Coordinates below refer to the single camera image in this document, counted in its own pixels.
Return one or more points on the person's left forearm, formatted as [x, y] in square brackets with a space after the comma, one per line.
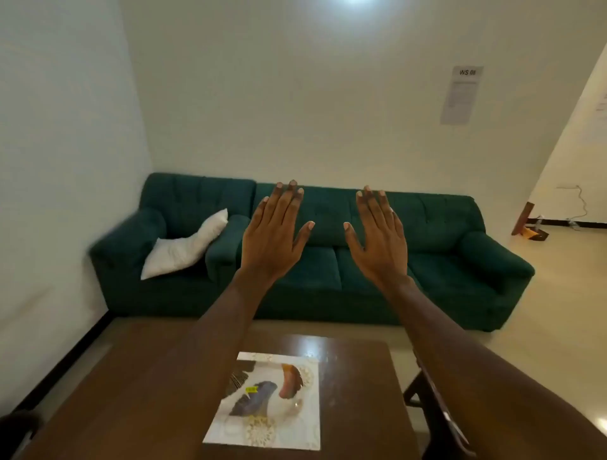
[189, 369]

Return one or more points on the white paper notice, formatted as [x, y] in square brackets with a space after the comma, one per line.
[462, 95]

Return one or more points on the green armchair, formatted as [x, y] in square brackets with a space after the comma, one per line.
[189, 199]

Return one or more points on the leaf print serving tray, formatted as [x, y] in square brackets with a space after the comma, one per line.
[265, 403]

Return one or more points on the white pillow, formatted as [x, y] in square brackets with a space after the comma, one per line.
[180, 253]

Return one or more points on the white floral placemat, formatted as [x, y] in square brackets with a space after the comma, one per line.
[294, 426]

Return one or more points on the brown wooden plank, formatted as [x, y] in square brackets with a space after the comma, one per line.
[523, 218]

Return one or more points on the person's right forearm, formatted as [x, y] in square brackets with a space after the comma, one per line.
[474, 379]

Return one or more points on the person's left hand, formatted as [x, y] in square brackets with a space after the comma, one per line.
[268, 246]

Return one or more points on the dark round waste bin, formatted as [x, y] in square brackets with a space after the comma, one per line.
[16, 433]

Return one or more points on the brown plastic stool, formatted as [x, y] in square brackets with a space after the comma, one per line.
[432, 417]

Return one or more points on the brown wooden table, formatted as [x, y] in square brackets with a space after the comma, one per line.
[360, 388]

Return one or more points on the long green sofa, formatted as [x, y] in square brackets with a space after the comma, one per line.
[450, 284]

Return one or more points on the small orange object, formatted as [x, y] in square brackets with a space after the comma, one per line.
[533, 233]

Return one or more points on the person's right hand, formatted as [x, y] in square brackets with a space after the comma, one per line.
[381, 251]

